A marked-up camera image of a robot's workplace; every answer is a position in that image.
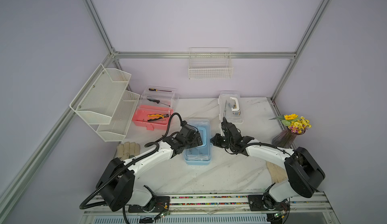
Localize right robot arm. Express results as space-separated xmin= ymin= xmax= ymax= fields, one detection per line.
xmin=211 ymin=118 xmax=326 ymax=210

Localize flower vase bouquet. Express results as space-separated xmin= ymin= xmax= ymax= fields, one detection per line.
xmin=271 ymin=114 xmax=311 ymax=148

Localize upper white mesh shelf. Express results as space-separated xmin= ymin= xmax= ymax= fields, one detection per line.
xmin=70 ymin=64 xmax=131 ymax=125

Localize right beige work glove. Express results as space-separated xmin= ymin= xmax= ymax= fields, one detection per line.
xmin=266 ymin=161 xmax=288 ymax=183

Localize lower white mesh shelf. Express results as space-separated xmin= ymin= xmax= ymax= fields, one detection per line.
xmin=96 ymin=91 xmax=140 ymax=142

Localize white mesh shelf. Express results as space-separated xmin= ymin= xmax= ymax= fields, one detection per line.
xmin=96 ymin=91 xmax=140 ymax=142
xmin=70 ymin=64 xmax=131 ymax=125

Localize screwdriver in pink lid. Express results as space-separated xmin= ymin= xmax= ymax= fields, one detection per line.
xmin=148 ymin=88 xmax=173 ymax=93

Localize beige work glove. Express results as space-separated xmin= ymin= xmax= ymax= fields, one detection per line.
xmin=115 ymin=142 xmax=141 ymax=160
xmin=266 ymin=161 xmax=288 ymax=183

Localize white clear toolbox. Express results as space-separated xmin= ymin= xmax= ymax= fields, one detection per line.
xmin=218 ymin=91 xmax=243 ymax=124

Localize white wire wall basket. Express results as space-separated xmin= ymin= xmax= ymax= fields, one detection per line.
xmin=188 ymin=47 xmax=233 ymax=80

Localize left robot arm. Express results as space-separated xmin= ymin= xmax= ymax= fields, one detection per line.
xmin=79 ymin=113 xmax=203 ymax=211

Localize left beige work glove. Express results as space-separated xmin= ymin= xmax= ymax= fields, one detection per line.
xmin=115 ymin=142 xmax=141 ymax=160

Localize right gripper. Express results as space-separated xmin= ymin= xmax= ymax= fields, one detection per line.
xmin=210 ymin=134 xmax=233 ymax=148

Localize pink toolbox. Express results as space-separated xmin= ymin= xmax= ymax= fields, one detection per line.
xmin=132 ymin=85 xmax=176 ymax=131

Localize blue toolbox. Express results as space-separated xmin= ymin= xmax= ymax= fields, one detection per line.
xmin=184 ymin=119 xmax=212 ymax=166

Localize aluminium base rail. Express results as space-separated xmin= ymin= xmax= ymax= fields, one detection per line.
xmin=83 ymin=191 xmax=333 ymax=216

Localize yellow pliers in pink box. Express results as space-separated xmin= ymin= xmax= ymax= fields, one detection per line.
xmin=147 ymin=114 xmax=170 ymax=122

